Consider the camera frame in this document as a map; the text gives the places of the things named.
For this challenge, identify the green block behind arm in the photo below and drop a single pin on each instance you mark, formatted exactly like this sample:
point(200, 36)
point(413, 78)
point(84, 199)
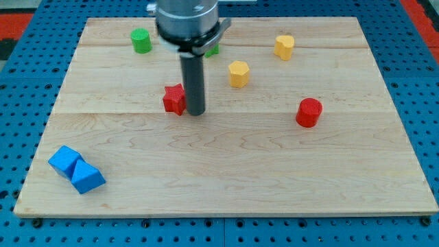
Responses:
point(213, 51)

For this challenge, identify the blue triangle block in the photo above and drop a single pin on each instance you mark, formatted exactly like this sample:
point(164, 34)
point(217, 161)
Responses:
point(86, 177)

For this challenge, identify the red star block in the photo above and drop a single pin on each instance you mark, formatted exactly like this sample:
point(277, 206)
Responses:
point(174, 99)

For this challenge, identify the yellow hexagon block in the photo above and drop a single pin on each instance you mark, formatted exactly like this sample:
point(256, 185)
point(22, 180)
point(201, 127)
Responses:
point(239, 74)

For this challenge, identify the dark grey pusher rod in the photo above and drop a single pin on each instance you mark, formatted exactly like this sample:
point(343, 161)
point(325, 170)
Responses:
point(193, 83)

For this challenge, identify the wooden board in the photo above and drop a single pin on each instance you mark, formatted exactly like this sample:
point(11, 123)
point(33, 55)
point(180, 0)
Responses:
point(246, 156)

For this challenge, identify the red cylinder block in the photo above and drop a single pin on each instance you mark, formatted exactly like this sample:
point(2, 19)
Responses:
point(309, 111)

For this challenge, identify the yellow heart block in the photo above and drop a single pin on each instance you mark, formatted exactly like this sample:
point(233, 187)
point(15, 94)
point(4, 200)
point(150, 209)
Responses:
point(284, 46)

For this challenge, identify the green cylinder block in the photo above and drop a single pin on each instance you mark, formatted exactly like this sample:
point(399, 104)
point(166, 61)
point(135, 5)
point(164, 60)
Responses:
point(141, 42)

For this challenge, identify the blue cube block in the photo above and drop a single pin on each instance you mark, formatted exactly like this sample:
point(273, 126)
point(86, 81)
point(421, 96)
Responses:
point(64, 161)

